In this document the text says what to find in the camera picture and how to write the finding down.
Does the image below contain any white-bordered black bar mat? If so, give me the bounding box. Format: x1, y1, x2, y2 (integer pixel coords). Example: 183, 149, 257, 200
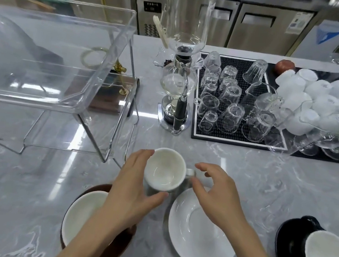
189, 53, 298, 152

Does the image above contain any small clear glass pitcher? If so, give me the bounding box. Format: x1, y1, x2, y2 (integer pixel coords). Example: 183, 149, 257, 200
242, 80, 279, 115

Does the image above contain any white appliance blue logo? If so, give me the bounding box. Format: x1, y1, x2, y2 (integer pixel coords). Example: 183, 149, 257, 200
292, 16, 339, 63

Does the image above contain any white saucer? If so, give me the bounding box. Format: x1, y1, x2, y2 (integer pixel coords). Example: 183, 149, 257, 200
163, 182, 244, 257

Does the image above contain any cluster of white ceramic cups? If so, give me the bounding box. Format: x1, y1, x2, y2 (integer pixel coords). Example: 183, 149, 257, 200
269, 65, 339, 141

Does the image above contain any person's left forearm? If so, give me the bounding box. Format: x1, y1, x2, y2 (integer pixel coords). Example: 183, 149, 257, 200
52, 203, 135, 257

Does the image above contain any white coffee cup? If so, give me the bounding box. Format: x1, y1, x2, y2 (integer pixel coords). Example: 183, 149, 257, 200
142, 146, 199, 196

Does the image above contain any clear acrylic two-tier shelf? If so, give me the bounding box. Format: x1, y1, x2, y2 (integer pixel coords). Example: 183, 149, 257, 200
0, 0, 154, 171

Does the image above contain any wooden brass pour-over stand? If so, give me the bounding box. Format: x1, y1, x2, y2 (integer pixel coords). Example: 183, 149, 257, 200
73, 0, 151, 118

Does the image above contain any large clear glass pitcher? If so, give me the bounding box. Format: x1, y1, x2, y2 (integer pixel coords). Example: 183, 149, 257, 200
266, 96, 339, 162

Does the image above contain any steel gooseneck kettle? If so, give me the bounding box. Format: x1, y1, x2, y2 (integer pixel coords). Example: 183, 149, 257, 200
0, 15, 70, 89

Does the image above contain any person's right hand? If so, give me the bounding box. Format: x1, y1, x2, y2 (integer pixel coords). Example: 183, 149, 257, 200
187, 162, 257, 236

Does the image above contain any cluster of clear glass tumblers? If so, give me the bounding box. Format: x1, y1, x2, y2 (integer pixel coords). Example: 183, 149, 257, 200
190, 49, 289, 146

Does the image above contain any wooden crate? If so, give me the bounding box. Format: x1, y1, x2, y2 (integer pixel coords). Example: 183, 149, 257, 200
15, 0, 58, 13

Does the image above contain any brown coffee cup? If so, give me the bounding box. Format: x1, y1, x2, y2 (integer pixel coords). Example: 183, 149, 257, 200
60, 187, 110, 250

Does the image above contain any cluster of clear stemmed glasses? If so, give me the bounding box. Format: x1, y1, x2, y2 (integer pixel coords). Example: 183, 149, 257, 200
291, 117, 339, 161

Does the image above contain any glass siphon coffee maker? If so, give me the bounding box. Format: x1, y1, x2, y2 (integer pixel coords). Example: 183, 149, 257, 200
147, 0, 218, 139

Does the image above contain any long black bar mat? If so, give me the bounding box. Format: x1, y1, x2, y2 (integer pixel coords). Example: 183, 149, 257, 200
256, 63, 339, 164

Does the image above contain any bamboo stirring paddle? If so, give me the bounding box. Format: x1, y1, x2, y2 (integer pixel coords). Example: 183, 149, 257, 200
149, 15, 173, 49

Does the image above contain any person's left hand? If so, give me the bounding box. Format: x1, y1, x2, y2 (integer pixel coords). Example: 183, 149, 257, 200
101, 144, 175, 233

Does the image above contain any stainless steel cabinet unit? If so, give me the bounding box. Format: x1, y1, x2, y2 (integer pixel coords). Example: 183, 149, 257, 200
0, 0, 339, 63

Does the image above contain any red-brown clay teapot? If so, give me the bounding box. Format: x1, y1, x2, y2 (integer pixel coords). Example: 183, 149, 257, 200
274, 58, 297, 77

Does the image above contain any brown saucer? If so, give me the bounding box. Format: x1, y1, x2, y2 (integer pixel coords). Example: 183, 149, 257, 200
57, 178, 143, 257

